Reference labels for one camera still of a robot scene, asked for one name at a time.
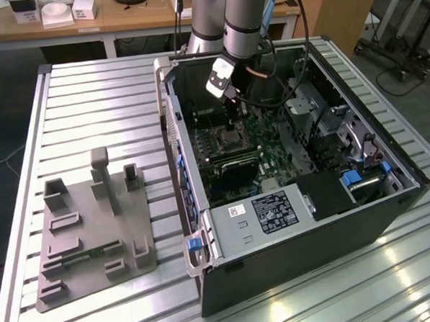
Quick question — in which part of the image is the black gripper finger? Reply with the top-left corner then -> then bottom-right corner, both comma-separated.
224,93 -> 245,135

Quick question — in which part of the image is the metal socket cover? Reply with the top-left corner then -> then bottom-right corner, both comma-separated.
212,125 -> 254,155

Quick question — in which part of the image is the CPU socket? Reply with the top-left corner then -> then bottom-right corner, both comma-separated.
212,123 -> 254,157

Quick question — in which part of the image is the green RAM stick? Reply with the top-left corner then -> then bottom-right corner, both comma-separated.
60,244 -> 110,267
206,149 -> 260,166

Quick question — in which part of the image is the green motherboard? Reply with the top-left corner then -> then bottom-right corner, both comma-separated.
189,99 -> 301,210

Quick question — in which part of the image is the graphics card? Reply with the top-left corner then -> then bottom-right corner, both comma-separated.
212,156 -> 261,193

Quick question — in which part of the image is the metal drive cage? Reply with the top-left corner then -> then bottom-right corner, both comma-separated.
272,53 -> 351,175

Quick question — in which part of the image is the silver heat sink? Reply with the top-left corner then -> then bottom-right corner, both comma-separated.
263,176 -> 282,191

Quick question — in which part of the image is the white power supply sticker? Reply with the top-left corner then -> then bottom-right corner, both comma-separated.
227,202 -> 249,219

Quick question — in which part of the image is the black power supply label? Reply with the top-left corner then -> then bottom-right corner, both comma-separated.
250,189 -> 301,236

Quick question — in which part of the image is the wooden cabinet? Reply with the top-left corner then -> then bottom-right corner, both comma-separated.
292,0 -> 387,62

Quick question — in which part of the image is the silver power supply unit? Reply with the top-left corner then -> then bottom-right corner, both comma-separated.
205,182 -> 320,260

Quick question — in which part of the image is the black plastic shroud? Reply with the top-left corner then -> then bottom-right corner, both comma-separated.
295,168 -> 362,223

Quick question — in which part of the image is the wooden desk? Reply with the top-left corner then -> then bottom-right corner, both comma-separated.
0,0 -> 304,66

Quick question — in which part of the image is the blue drive latch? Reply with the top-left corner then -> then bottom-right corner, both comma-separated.
339,169 -> 363,189

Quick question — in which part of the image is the black open PC case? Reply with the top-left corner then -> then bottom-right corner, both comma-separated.
152,30 -> 430,321

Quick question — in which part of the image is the metal equipment stand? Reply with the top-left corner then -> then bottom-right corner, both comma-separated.
350,0 -> 430,86

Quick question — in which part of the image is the white printed box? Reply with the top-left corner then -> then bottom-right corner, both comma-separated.
71,0 -> 99,22

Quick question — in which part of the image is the grey parts rack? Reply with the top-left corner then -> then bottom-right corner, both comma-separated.
26,144 -> 161,315

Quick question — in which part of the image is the white round holder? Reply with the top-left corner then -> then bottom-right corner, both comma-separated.
40,1 -> 76,30

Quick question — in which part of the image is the white box with black top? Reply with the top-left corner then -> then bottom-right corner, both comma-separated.
9,0 -> 38,25

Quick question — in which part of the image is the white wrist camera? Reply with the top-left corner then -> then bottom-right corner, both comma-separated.
203,55 -> 240,99

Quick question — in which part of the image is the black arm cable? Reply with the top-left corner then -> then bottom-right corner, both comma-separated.
233,0 -> 315,110

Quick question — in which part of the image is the black hanging cable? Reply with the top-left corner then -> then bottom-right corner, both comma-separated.
170,0 -> 187,55

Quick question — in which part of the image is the blue handle clip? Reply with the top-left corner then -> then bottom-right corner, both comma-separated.
186,236 -> 204,255

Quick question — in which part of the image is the bundle of coloured wires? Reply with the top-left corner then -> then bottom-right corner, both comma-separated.
357,130 -> 382,169

